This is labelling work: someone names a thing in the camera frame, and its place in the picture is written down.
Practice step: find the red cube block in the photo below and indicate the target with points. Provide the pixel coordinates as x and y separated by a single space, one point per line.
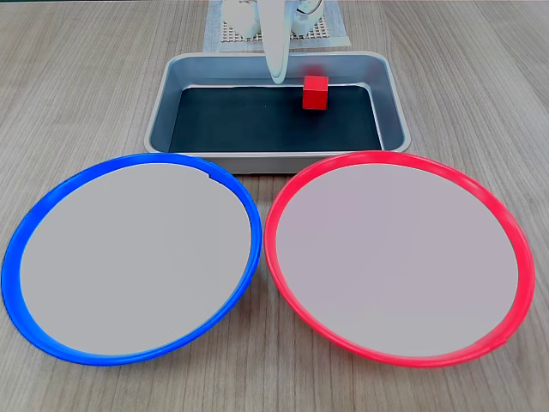
315 96

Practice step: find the black tray liner mat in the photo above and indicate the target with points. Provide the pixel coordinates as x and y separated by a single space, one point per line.
257 120

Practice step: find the silver metal tray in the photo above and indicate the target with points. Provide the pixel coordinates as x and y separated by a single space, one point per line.
165 116

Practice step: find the red rimmed round dish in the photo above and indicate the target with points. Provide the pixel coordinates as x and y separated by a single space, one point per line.
399 257

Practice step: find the blue rimmed round dish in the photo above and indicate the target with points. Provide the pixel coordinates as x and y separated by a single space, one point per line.
128 257

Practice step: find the white mesh grid mat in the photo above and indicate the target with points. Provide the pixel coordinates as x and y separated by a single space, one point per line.
319 31

